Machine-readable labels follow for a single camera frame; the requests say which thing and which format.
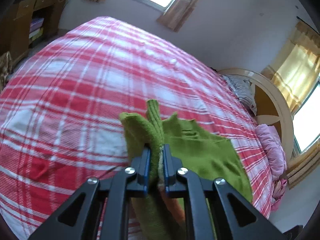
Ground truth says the brown patterned bag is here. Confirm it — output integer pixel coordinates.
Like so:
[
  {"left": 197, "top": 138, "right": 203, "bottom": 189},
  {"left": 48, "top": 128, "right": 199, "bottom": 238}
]
[{"left": 0, "top": 51, "right": 12, "bottom": 92}]

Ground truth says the cream wooden headboard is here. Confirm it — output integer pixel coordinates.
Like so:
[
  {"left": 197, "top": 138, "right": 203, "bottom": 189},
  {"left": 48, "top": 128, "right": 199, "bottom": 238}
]
[{"left": 219, "top": 68, "right": 294, "bottom": 163}]

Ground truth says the grey patterned pillow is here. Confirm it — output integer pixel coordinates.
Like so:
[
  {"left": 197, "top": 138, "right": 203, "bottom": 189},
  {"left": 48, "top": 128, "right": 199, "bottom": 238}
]
[{"left": 222, "top": 75, "right": 257, "bottom": 116}]

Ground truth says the red white plaid bedsheet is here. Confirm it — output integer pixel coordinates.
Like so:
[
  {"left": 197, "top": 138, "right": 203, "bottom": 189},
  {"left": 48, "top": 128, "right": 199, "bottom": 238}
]
[{"left": 1, "top": 17, "right": 273, "bottom": 239}]

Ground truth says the right beige curtain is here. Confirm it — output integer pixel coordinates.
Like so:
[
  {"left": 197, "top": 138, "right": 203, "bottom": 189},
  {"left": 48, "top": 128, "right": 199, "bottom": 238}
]
[{"left": 157, "top": 0, "right": 199, "bottom": 32}]

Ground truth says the green orange striped knit sweater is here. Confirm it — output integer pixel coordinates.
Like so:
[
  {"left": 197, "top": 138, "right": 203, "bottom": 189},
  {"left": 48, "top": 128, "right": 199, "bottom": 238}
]
[{"left": 119, "top": 100, "right": 253, "bottom": 239}]

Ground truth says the pink folded blanket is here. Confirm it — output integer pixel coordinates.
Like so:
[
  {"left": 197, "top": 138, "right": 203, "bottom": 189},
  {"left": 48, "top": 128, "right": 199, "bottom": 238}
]
[{"left": 255, "top": 124, "right": 287, "bottom": 211}]

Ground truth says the brown wooden desk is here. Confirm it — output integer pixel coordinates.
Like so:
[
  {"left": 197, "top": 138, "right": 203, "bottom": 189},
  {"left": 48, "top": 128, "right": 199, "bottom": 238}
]
[{"left": 1, "top": 0, "right": 67, "bottom": 66}]

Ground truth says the yellow side curtain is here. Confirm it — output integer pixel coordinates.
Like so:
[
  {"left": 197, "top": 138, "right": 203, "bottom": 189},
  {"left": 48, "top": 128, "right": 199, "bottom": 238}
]
[{"left": 261, "top": 20, "right": 319, "bottom": 115}]

